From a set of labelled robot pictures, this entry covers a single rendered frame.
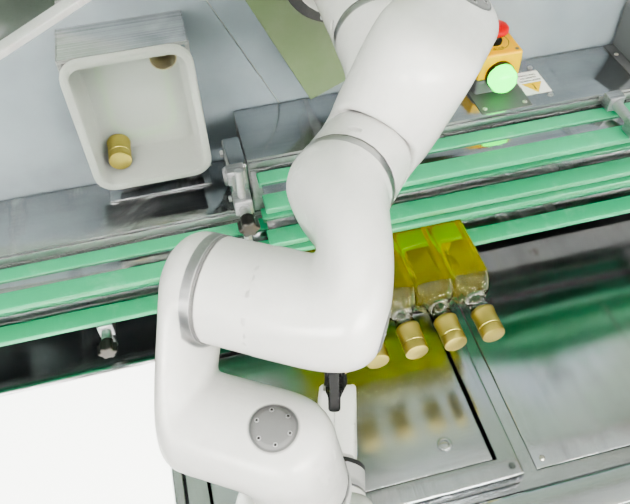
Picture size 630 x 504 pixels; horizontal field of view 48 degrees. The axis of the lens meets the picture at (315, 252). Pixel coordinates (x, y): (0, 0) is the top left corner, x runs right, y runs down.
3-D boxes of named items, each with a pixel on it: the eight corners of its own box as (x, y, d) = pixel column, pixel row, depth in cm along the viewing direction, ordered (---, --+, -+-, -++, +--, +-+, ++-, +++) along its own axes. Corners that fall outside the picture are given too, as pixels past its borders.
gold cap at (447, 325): (429, 320, 102) (440, 345, 99) (451, 309, 101) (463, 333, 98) (438, 330, 105) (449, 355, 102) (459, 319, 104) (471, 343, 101)
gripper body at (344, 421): (364, 495, 91) (363, 416, 99) (365, 461, 84) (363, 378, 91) (306, 495, 92) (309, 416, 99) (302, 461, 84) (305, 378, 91)
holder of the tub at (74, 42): (106, 179, 116) (109, 212, 111) (54, 29, 95) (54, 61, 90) (210, 160, 118) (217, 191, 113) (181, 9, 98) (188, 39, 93)
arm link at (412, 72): (276, 189, 60) (355, 24, 50) (362, 87, 78) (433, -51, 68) (372, 248, 60) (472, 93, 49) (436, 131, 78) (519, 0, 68)
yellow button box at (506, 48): (457, 69, 117) (474, 96, 112) (462, 29, 111) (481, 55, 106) (496, 62, 118) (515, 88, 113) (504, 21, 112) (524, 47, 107)
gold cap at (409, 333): (394, 337, 103) (404, 362, 100) (396, 323, 101) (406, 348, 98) (417, 332, 104) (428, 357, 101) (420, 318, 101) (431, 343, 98)
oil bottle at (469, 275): (409, 215, 121) (455, 313, 107) (412, 191, 117) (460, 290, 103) (440, 209, 122) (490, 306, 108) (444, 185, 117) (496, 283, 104)
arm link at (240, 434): (385, 370, 67) (242, 334, 72) (366, 240, 50) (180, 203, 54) (330, 544, 59) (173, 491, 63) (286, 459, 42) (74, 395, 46)
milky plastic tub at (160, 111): (96, 157, 112) (99, 194, 106) (52, 29, 95) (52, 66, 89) (206, 137, 114) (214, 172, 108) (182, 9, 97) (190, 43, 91)
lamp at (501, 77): (483, 88, 111) (490, 99, 109) (487, 63, 108) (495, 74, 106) (509, 83, 112) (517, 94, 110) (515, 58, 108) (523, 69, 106)
